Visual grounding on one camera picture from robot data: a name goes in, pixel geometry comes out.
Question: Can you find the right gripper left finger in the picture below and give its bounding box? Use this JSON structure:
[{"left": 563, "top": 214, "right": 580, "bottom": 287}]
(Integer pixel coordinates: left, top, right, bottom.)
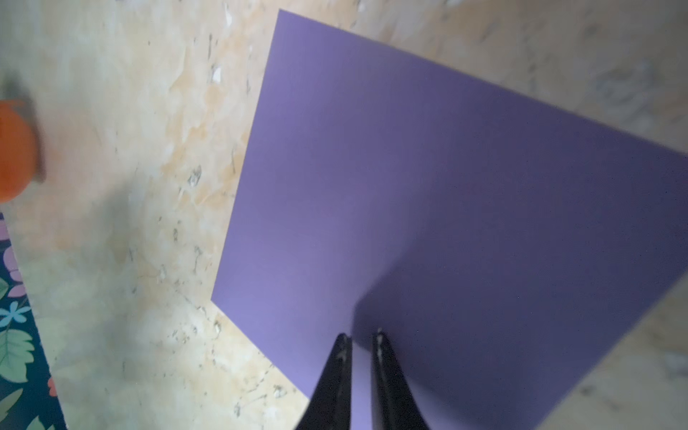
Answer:
[{"left": 296, "top": 333, "right": 352, "bottom": 430}]

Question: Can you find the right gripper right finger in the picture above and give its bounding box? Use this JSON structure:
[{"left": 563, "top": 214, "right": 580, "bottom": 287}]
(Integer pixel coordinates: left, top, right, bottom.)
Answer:
[{"left": 372, "top": 331, "right": 429, "bottom": 430}]

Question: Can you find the purple paper square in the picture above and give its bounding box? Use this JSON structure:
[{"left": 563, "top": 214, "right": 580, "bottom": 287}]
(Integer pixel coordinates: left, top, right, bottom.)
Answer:
[{"left": 211, "top": 11, "right": 687, "bottom": 429}]

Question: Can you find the orange tiger plush toy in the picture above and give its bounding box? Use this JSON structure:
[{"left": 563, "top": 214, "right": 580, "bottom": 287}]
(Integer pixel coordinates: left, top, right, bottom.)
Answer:
[{"left": 1, "top": 100, "right": 39, "bottom": 204}]

